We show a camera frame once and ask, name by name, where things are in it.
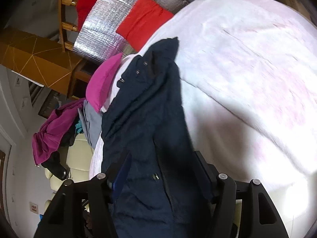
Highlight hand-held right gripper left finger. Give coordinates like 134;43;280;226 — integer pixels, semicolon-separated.
33;151;132;238

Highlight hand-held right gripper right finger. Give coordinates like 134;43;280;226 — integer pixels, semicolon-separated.
193;151;289;238

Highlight navy zip jacket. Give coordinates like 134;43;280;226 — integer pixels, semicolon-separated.
101;37;216;238

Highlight cream leather sofa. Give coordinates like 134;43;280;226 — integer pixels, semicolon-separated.
37;134;104;238

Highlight grey garment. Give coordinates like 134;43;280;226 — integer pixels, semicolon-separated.
78;99;103;149

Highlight magenta garment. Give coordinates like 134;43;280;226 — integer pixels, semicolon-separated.
32;98;86;166

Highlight magenta pillow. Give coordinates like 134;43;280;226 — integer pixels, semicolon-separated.
86;53;123;113

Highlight white fleece blanket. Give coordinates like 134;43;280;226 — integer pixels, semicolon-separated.
89;0;317;228

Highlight orange wooden column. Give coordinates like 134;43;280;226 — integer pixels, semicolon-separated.
0;27;96;97

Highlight silver foil insulation board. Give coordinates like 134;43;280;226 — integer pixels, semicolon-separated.
73;0;190;63

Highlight red pillow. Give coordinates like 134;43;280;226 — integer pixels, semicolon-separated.
116;0;174;47

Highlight wooden stair railing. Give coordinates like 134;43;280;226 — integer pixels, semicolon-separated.
57;0;85;52

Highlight red cloth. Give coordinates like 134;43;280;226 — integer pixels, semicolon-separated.
76;0;112;31

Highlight dark wall picture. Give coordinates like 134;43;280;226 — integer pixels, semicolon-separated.
37;90;62;118

